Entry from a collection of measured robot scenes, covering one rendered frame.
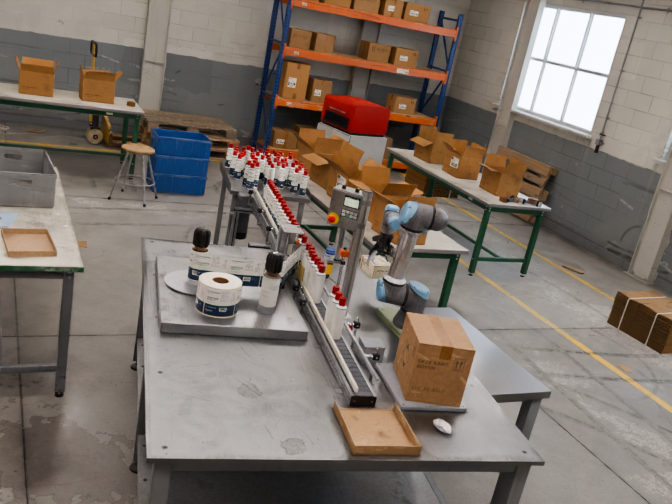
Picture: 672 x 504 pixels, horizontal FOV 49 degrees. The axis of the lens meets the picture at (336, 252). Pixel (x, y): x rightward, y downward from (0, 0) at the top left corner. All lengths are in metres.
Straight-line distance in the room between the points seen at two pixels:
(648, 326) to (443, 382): 4.23
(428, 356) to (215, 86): 8.49
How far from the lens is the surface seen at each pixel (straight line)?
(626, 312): 7.24
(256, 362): 3.17
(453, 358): 3.04
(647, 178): 9.32
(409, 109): 11.47
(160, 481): 2.64
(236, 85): 11.16
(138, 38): 10.76
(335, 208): 3.61
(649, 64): 9.57
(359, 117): 8.96
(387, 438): 2.85
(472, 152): 8.13
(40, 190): 4.80
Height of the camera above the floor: 2.33
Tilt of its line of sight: 19 degrees down
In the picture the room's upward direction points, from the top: 12 degrees clockwise
